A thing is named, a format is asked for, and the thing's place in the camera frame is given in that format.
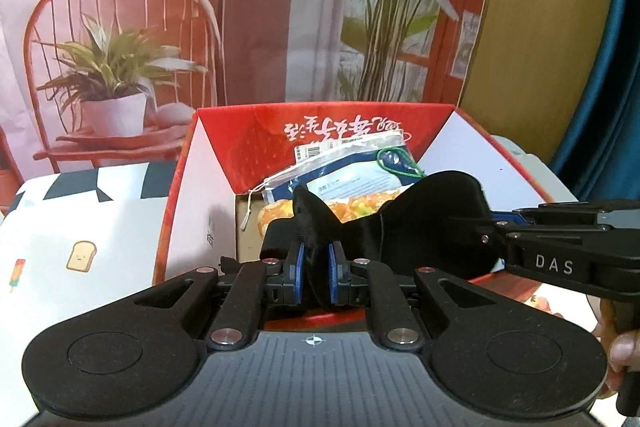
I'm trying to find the person's right hand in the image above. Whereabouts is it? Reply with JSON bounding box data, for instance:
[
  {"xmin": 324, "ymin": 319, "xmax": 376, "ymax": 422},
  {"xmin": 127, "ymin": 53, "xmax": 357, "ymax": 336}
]
[{"xmin": 592, "ymin": 296, "xmax": 640, "ymax": 375}]

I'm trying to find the printed plant and chair backdrop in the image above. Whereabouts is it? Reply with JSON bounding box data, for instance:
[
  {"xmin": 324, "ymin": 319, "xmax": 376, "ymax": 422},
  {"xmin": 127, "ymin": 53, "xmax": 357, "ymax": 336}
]
[{"xmin": 0, "ymin": 0, "xmax": 501, "ymax": 190}]

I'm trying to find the red strawberry print cardboard box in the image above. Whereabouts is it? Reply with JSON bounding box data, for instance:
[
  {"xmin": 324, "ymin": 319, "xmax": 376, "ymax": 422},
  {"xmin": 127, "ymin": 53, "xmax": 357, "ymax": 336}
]
[{"xmin": 150, "ymin": 103, "xmax": 563, "ymax": 334}]

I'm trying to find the face mask in plastic bag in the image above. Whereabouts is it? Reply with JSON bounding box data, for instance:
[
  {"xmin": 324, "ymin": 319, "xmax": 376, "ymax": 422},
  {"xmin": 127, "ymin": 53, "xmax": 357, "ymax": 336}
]
[{"xmin": 261, "ymin": 129, "xmax": 427, "ymax": 208}]

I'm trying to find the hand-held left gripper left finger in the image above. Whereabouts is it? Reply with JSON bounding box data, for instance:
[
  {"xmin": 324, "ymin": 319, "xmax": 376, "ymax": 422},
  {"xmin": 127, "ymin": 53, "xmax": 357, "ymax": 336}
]
[{"xmin": 135, "ymin": 243, "xmax": 307, "ymax": 351}]

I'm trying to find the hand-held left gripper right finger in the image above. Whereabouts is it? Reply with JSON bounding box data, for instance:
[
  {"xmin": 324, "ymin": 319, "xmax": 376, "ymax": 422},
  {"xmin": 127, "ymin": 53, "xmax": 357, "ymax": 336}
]
[{"xmin": 327, "ymin": 242, "xmax": 501, "ymax": 351}]

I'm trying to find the yellow wooden panel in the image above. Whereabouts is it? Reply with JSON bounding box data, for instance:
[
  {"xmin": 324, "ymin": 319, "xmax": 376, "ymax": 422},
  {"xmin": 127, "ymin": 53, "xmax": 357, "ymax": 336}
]
[{"xmin": 457, "ymin": 0, "xmax": 621, "ymax": 165}]

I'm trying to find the orange floral oven mitt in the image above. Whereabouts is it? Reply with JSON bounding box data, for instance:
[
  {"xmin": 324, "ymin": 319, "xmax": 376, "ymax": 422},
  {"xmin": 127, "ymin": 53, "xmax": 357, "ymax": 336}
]
[{"xmin": 255, "ymin": 193, "xmax": 402, "ymax": 239}]

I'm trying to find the green cord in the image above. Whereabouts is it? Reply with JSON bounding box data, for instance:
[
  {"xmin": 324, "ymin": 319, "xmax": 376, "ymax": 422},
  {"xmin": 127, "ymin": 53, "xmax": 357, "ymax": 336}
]
[{"xmin": 376, "ymin": 147, "xmax": 427, "ymax": 180}]

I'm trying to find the blue curtain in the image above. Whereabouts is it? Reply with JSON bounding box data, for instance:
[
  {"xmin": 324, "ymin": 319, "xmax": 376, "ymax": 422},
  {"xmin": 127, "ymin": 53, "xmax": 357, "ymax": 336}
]
[{"xmin": 550, "ymin": 0, "xmax": 640, "ymax": 204}]

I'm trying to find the white string tag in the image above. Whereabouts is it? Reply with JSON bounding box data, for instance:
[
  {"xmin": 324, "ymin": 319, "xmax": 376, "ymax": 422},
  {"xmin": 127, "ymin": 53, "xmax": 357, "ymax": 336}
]
[{"xmin": 241, "ymin": 188, "xmax": 267, "ymax": 231}]

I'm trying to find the bear print table cloth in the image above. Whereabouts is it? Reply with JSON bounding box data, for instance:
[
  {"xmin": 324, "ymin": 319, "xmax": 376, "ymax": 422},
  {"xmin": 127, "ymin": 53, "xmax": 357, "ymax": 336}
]
[{"xmin": 0, "ymin": 134, "xmax": 581, "ymax": 427}]

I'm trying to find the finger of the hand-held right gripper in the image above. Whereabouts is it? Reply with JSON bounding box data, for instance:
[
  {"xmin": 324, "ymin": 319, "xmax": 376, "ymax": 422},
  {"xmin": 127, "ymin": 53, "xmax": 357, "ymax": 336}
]
[
  {"xmin": 447, "ymin": 217, "xmax": 526, "ymax": 260},
  {"xmin": 491, "ymin": 200, "xmax": 640, "ymax": 228}
]

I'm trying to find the black cloth eye mask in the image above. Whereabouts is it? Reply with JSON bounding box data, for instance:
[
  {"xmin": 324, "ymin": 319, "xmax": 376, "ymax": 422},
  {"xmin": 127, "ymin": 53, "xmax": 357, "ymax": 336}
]
[{"xmin": 260, "ymin": 172, "xmax": 502, "ymax": 309}]

